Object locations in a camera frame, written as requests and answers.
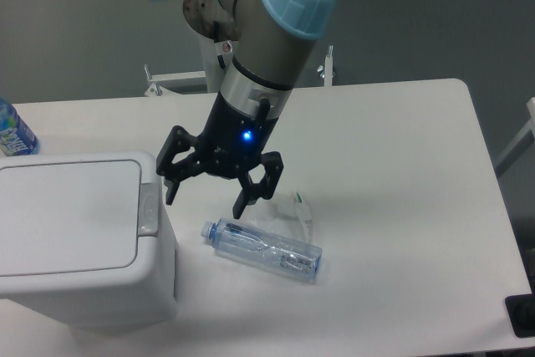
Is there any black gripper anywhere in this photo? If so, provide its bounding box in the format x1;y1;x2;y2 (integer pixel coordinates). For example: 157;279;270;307
156;94;284;219

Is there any white push-lid trash can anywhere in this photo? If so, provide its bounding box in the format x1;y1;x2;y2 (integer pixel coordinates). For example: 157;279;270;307
1;150;178;328

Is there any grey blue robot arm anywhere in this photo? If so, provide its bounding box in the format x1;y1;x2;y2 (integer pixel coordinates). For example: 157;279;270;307
156;0;336;218

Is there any crumpled clear plastic wrapper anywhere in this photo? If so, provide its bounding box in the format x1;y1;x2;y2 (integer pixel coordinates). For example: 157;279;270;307
242;191;313;243

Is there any clear empty plastic bottle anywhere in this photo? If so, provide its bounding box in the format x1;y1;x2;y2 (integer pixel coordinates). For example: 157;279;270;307
201;218;323;283

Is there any blue labelled water bottle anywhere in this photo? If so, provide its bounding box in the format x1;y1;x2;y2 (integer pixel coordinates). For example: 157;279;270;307
1;99;40;156

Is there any black clamp at table edge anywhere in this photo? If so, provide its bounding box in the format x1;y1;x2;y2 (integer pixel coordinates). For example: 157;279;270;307
505;293;534;339

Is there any white metal base frame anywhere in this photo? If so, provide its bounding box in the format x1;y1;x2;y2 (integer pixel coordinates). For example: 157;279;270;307
144;44;336;97

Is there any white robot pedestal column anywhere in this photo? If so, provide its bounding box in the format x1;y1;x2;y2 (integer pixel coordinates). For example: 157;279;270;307
199;36;234;93

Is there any black cable on pedestal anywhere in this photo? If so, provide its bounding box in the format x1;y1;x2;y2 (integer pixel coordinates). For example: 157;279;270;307
212;20;229;72

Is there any white frame at right edge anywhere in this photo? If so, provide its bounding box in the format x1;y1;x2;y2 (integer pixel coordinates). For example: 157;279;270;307
494;98;534;178

